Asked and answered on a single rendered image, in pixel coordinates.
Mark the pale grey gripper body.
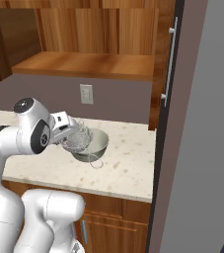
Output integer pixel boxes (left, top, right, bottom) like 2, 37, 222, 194
51, 115, 82, 146

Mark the grey metal bowl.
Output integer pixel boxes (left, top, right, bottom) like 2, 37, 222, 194
71, 127, 111, 164

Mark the wooden base cabinet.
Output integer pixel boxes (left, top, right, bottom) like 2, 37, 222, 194
0, 179, 152, 253

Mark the wooden base cabinet door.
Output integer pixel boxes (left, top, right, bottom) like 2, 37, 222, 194
74, 212, 150, 253

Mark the silver wire tea strainer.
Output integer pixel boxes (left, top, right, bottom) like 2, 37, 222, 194
62, 119, 105, 170

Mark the white wall outlet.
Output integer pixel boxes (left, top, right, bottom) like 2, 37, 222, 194
79, 83, 95, 106

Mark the wooden wall cabinet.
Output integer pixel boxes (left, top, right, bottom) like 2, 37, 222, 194
0, 0, 177, 83

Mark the silver base cabinet handle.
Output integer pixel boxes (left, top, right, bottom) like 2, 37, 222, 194
81, 219, 90, 245

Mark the silver fridge handle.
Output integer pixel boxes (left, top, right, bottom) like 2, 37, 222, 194
160, 16, 180, 108

